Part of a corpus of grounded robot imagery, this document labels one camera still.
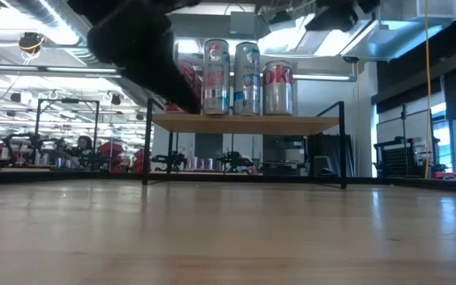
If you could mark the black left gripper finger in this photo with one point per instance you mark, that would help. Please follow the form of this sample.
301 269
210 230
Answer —
141 55

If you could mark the red Coca-Cola can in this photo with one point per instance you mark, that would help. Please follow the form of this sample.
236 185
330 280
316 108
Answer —
193 77

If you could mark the tall slim silver red-print can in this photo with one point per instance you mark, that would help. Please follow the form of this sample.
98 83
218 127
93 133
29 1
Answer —
216 79

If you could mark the tall white blue-print can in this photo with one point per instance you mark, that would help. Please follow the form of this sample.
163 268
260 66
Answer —
247 79

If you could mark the silver Diet Coke can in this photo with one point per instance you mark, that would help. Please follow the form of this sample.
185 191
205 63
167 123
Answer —
277 91

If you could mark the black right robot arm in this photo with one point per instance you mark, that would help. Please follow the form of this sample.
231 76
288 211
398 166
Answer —
331 16

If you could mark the black background robot arm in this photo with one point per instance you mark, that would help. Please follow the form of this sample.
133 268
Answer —
234 161
172 160

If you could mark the long ceiling light fixture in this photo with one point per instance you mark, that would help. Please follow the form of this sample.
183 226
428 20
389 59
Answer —
323 77
54 70

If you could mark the person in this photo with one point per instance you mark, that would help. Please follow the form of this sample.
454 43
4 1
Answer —
84 146

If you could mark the grey cabinet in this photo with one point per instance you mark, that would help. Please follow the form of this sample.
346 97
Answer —
285 154

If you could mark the black leaning panel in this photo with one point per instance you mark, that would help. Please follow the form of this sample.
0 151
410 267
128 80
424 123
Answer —
331 152

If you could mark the white ceiling air unit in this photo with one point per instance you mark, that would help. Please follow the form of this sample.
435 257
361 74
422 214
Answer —
402 35

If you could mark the black tripod stand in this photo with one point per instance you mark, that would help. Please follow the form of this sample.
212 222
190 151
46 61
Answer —
404 122

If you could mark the black pegboard cart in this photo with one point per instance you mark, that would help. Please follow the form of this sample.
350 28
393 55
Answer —
402 158

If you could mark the silver ventilation duct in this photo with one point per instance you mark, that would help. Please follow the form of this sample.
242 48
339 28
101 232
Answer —
54 27

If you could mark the wooden shelf with black frame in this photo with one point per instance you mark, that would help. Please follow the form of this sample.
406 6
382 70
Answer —
244 123

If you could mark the black background rig frame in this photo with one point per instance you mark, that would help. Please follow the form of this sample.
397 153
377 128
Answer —
38 130

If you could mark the black table frame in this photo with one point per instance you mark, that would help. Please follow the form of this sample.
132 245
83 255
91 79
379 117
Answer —
54 177

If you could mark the ceiling security camera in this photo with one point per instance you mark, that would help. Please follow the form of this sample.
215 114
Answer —
350 59

